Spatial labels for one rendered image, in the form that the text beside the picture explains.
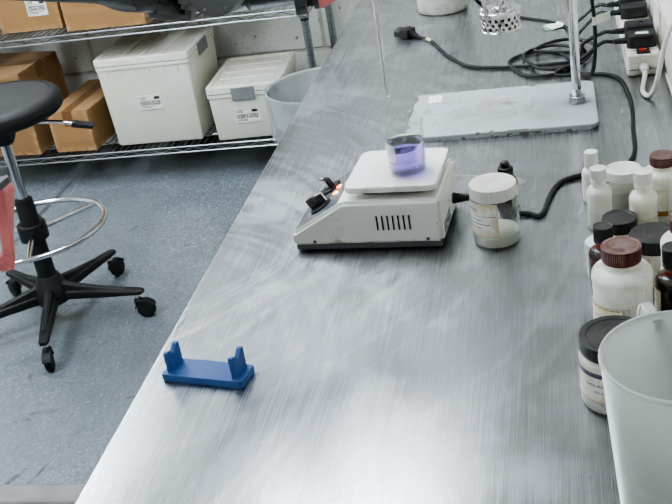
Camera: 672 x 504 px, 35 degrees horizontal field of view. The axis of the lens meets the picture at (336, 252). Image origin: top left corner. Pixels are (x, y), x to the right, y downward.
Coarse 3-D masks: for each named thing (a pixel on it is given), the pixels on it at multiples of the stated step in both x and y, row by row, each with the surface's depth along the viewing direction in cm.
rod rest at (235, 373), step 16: (176, 352) 116; (240, 352) 113; (176, 368) 116; (192, 368) 115; (208, 368) 115; (224, 368) 114; (240, 368) 113; (208, 384) 113; (224, 384) 112; (240, 384) 112
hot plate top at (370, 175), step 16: (368, 160) 140; (384, 160) 139; (432, 160) 136; (352, 176) 136; (368, 176) 135; (384, 176) 134; (432, 176) 132; (352, 192) 133; (368, 192) 132; (384, 192) 132
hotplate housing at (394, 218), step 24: (408, 192) 133; (432, 192) 132; (456, 192) 142; (336, 216) 134; (360, 216) 134; (384, 216) 133; (408, 216) 132; (432, 216) 131; (312, 240) 137; (336, 240) 136; (360, 240) 135; (384, 240) 134; (408, 240) 134; (432, 240) 133
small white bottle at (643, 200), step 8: (640, 168) 125; (648, 168) 124; (640, 176) 123; (648, 176) 123; (640, 184) 124; (648, 184) 124; (632, 192) 126; (640, 192) 125; (648, 192) 124; (632, 200) 125; (640, 200) 124; (648, 200) 124; (656, 200) 125; (632, 208) 125; (640, 208) 125; (648, 208) 124; (656, 208) 125; (640, 216) 125; (648, 216) 125; (656, 216) 126
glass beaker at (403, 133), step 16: (416, 112) 133; (384, 128) 130; (400, 128) 134; (416, 128) 130; (400, 144) 130; (416, 144) 130; (400, 160) 131; (416, 160) 131; (400, 176) 132; (416, 176) 132
